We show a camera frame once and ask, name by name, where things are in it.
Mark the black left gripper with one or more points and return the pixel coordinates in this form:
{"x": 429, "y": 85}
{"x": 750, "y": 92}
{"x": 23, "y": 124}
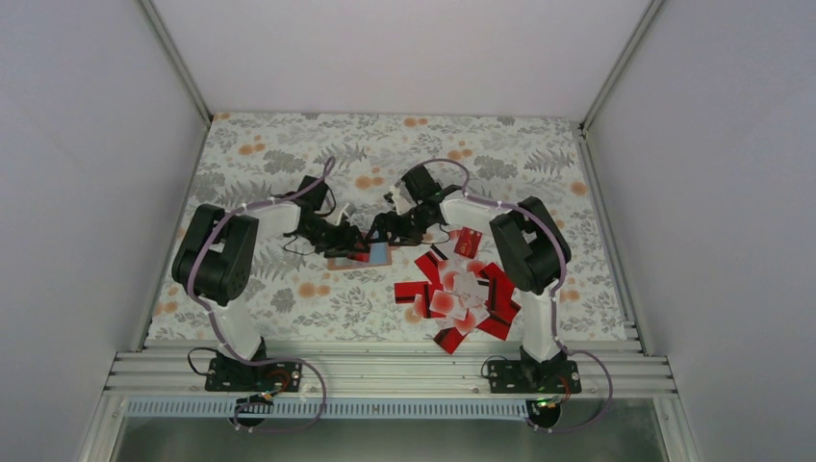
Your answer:
{"x": 344, "y": 243}

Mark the tan leather card holder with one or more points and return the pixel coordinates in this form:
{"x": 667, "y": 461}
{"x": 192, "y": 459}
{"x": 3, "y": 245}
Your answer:
{"x": 380, "y": 256}

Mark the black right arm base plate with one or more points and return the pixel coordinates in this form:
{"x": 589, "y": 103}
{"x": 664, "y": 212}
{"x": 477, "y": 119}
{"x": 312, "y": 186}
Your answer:
{"x": 521, "y": 377}

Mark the perforated grey cable duct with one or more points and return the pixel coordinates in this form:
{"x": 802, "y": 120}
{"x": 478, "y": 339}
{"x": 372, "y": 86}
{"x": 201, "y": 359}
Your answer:
{"x": 502, "y": 409}

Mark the red black striped card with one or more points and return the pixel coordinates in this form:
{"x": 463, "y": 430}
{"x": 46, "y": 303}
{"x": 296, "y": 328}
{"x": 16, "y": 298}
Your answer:
{"x": 358, "y": 257}

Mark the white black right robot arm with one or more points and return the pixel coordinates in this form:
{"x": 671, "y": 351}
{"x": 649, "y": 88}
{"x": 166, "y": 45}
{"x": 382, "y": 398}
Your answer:
{"x": 532, "y": 252}

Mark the red card with gold print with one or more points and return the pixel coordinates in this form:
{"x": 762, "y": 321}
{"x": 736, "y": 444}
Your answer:
{"x": 468, "y": 242}

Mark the red card bottom of pile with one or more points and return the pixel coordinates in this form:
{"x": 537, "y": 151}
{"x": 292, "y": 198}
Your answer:
{"x": 449, "y": 339}

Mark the aluminium rail frame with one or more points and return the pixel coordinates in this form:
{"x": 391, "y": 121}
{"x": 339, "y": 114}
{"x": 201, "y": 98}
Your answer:
{"x": 391, "y": 370}

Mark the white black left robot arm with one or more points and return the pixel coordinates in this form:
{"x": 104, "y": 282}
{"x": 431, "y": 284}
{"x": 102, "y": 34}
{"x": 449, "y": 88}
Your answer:
{"x": 214, "y": 263}

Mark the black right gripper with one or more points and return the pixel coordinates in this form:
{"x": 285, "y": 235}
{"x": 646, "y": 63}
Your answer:
{"x": 395, "y": 232}

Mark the floral patterned table mat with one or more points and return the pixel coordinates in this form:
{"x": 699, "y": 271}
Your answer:
{"x": 293, "y": 294}

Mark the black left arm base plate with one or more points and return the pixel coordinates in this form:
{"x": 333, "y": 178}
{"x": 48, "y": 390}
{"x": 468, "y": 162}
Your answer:
{"x": 229, "y": 375}

